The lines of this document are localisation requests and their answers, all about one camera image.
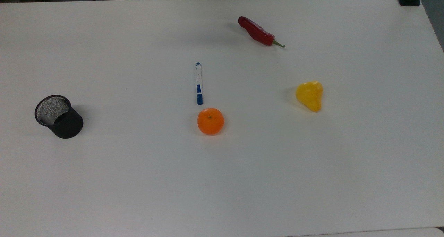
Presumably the red chili pepper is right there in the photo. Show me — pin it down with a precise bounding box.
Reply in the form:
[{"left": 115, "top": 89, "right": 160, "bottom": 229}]
[{"left": 238, "top": 16, "right": 286, "bottom": 49}]

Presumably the yellow toy pear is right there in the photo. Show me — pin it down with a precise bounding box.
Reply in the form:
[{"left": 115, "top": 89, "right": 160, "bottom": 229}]
[{"left": 295, "top": 80, "right": 324, "bottom": 113}]

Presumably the blue white marker pen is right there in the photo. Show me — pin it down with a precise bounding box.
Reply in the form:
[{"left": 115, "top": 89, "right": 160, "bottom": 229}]
[{"left": 195, "top": 62, "right": 204, "bottom": 105}]

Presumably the orange mandarin fruit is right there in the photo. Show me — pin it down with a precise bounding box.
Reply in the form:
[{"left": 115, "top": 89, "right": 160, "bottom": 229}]
[{"left": 197, "top": 107, "right": 225, "bottom": 136}]

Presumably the black mesh pen cup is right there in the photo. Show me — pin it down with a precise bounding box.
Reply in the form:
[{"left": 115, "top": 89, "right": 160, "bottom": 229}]
[{"left": 34, "top": 95, "right": 84, "bottom": 139}]

